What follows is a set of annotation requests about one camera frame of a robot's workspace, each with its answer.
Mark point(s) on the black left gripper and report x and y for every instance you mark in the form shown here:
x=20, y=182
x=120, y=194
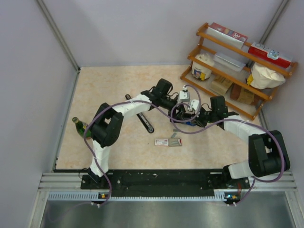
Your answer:
x=178, y=115

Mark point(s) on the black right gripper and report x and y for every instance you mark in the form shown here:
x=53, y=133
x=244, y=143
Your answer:
x=198, y=120

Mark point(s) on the blue black stapler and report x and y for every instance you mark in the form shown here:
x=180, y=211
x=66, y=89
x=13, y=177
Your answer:
x=187, y=123

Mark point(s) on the red white staple box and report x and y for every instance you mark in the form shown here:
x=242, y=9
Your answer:
x=171, y=142

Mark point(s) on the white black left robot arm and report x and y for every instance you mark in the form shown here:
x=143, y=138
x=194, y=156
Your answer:
x=108, y=121

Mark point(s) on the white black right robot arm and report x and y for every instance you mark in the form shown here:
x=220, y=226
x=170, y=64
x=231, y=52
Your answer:
x=267, y=153

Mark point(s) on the brown paper package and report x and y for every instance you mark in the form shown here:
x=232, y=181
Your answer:
x=244, y=96

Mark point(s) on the white jar yellow label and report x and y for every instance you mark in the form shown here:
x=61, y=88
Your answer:
x=199, y=71

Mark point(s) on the wooden three-tier rack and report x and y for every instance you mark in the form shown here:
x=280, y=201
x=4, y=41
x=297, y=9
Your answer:
x=247, y=74

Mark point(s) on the clear plastic tray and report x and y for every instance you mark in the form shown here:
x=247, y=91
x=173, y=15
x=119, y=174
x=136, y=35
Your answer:
x=229, y=62

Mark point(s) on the white paper bag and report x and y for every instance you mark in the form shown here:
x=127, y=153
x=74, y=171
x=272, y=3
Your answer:
x=261, y=77

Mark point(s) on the red white foil box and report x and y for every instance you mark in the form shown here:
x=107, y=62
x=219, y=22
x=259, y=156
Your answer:
x=226, y=35

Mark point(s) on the red cling wrap box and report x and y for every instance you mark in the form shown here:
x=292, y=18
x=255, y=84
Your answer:
x=270, y=55

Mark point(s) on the green glass bottle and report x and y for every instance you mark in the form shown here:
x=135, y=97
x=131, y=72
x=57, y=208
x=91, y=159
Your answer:
x=81, y=127

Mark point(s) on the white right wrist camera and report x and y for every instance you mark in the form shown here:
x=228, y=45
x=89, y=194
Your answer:
x=194, y=106

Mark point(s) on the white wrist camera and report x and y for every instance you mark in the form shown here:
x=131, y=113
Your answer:
x=194, y=106
x=184, y=95

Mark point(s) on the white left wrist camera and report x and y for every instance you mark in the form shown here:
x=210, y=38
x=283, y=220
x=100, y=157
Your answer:
x=184, y=95

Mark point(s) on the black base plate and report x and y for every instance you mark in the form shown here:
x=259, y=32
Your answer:
x=185, y=182

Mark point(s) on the grey slotted cable duct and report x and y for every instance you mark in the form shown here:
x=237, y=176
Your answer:
x=98, y=197

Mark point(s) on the aluminium rail frame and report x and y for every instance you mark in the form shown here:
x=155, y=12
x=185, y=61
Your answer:
x=72, y=181

